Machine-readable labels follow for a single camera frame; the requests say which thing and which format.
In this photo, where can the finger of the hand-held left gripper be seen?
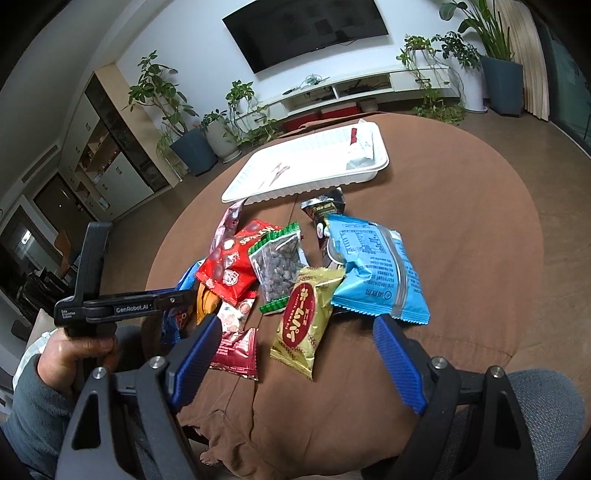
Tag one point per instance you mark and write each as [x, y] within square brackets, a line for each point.
[173, 297]

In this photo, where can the broad-leaf plant in blue-grey pot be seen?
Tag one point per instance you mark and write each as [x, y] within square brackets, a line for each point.
[501, 83]

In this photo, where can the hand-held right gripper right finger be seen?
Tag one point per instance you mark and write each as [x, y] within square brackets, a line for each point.
[400, 364]

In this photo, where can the person's left forearm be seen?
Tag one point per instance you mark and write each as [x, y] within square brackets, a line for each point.
[32, 415]

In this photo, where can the wood and white cabinet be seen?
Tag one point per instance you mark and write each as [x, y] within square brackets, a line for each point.
[115, 170]

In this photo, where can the dark blue snack packet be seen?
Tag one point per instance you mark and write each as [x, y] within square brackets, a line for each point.
[187, 279]

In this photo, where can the small white cartoon packet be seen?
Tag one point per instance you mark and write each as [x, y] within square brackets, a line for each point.
[233, 316]

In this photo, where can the small plant in white pot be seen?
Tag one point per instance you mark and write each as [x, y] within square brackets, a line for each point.
[224, 141]

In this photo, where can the white plastic tray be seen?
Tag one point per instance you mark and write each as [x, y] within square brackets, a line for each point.
[300, 161]

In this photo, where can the beige curtain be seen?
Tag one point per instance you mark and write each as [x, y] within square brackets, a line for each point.
[531, 69]

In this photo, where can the person's leg in jeans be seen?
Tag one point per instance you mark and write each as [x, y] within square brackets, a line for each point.
[549, 401]

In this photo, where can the leafy plant in tall white pot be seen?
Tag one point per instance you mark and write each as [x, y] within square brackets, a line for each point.
[473, 90]

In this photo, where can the trailing vine plant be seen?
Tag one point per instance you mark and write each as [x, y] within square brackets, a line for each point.
[240, 92]
[418, 46]

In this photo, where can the person's left hand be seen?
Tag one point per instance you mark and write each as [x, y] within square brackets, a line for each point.
[69, 357]

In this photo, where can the pink and white snack packet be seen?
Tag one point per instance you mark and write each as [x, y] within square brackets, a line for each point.
[228, 226]

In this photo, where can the red storage box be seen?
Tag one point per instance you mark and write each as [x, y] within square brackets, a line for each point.
[300, 123]
[339, 110]

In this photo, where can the glass sliding door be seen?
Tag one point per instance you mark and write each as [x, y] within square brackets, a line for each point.
[568, 83]

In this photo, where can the orange snack packet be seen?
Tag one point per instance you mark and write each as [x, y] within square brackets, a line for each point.
[205, 302]

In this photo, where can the tree plant in blue-grey pot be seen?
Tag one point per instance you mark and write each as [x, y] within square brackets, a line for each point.
[196, 152]

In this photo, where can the light blue snack packet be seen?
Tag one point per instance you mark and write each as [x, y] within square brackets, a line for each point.
[374, 267]

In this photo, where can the red chocolate ball packet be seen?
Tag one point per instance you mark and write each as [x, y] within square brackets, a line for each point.
[231, 267]

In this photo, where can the dark red small packet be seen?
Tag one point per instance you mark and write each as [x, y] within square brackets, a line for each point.
[238, 353]

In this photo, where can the small white bowl pot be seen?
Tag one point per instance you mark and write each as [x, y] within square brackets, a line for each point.
[368, 105]

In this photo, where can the wall-mounted black television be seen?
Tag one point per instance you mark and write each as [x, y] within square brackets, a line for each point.
[304, 32]

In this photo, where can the white television console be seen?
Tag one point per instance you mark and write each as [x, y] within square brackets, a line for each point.
[300, 99]

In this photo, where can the clear seed packet green trim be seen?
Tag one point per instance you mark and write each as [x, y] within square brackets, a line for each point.
[277, 272]

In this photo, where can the gold packet with red oval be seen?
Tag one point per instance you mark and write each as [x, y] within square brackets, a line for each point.
[300, 327]

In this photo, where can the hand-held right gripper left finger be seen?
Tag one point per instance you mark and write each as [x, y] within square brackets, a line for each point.
[198, 360]

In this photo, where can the black snack packet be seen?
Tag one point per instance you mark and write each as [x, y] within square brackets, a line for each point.
[323, 212]

